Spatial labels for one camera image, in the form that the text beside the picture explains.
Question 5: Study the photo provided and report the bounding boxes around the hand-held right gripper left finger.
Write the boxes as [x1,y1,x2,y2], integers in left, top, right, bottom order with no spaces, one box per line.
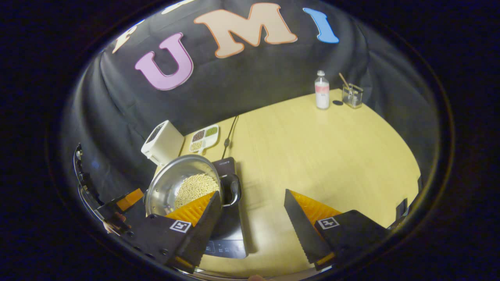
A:
[117,190,223,274]

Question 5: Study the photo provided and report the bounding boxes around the white toaster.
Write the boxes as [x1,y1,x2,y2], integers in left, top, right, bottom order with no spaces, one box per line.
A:
[141,120,185,166]

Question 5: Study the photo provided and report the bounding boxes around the white divided bean dish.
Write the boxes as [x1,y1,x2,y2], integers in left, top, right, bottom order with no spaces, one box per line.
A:
[189,125,220,153]

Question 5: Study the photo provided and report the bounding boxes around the clear bottle with pink label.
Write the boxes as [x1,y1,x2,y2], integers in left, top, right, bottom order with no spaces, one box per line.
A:
[314,70,330,110]

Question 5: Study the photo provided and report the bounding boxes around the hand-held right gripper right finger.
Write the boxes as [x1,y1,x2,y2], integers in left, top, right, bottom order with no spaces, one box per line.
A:
[284,189,391,272]

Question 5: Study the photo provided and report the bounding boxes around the clear glass stick holder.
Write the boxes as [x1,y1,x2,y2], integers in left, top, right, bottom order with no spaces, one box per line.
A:
[342,83,364,109]

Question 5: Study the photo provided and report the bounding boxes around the black induction cooktop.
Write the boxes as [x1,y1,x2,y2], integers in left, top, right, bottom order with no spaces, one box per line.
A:
[203,157,248,259]

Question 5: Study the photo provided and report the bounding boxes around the steel pot with beans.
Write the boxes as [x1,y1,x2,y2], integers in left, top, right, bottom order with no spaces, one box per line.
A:
[145,154,242,219]

